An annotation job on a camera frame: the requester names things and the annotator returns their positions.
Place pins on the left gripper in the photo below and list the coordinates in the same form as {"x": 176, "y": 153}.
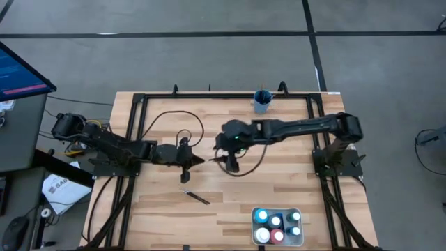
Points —
{"x": 174, "y": 153}

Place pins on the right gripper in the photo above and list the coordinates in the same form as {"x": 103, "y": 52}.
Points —
{"x": 230, "y": 153}

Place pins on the teal paint bottle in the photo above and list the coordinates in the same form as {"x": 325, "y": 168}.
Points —
{"x": 260, "y": 216}

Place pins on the dark grey paint bottle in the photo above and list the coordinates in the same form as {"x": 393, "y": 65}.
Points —
{"x": 274, "y": 221}

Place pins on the white paint bottle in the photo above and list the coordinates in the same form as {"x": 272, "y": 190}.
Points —
{"x": 262, "y": 235}

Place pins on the small dark green paint bottle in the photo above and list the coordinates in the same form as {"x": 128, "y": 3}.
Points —
{"x": 294, "y": 217}

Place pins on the red paint bottle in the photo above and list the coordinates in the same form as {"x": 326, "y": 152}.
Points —
{"x": 277, "y": 237}

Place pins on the small blue paint bottle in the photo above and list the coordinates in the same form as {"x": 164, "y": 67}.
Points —
{"x": 293, "y": 231}

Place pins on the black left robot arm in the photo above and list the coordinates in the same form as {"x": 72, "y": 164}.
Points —
{"x": 111, "y": 144}

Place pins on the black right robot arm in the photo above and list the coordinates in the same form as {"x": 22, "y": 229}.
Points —
{"x": 296, "y": 127}

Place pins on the blue plastic cup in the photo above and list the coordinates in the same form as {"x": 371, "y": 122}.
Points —
{"x": 260, "y": 104}

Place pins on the white plastic bin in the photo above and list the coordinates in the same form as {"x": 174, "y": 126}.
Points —
{"x": 301, "y": 224}

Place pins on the black desk beam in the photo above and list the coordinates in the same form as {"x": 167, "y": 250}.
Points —
{"x": 62, "y": 169}

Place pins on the white printed paper sheet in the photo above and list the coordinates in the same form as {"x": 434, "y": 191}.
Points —
{"x": 66, "y": 195}

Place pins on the white tape roll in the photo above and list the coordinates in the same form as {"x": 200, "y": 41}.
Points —
{"x": 42, "y": 213}

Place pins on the black computer mouse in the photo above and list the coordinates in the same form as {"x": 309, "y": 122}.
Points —
{"x": 15, "y": 231}

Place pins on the monitor with blue screen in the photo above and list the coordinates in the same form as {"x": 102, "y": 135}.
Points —
{"x": 17, "y": 73}

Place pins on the black aluminium table frame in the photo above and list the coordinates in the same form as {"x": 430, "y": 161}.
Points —
{"x": 226, "y": 95}

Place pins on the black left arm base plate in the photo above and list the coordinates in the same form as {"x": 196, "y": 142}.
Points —
{"x": 104, "y": 171}

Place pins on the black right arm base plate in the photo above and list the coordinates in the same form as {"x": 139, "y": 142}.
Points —
{"x": 352, "y": 171}

